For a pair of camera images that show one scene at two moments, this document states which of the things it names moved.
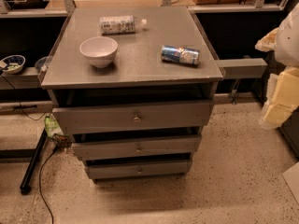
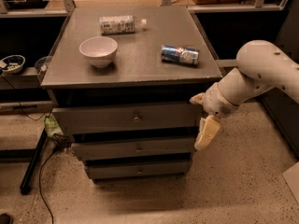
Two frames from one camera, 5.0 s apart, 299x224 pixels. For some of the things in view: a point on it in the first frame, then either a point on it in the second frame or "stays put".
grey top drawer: [80, 119] stays put
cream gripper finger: [282, 98] -> [207, 130]
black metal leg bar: [25, 188] stays put
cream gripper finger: [267, 43] -> [198, 99]
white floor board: [291, 177] stays put
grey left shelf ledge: [25, 79] stays put
